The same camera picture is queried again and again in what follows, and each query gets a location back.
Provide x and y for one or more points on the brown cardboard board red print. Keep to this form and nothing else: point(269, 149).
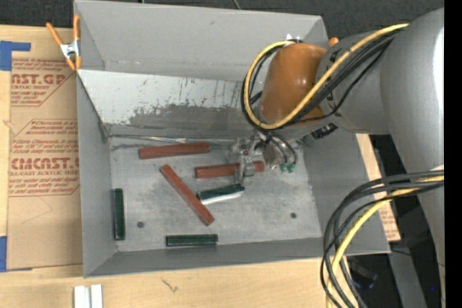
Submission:
point(39, 140)

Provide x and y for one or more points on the red-brown flat block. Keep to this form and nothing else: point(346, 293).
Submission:
point(214, 170)
point(173, 150)
point(186, 194)

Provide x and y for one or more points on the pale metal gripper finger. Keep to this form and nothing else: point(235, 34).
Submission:
point(238, 150)
point(246, 170)

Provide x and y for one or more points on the grey metal bin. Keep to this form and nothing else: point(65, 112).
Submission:
point(187, 39)

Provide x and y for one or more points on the dark green flat block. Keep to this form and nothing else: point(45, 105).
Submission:
point(220, 192)
point(191, 240)
point(119, 214)

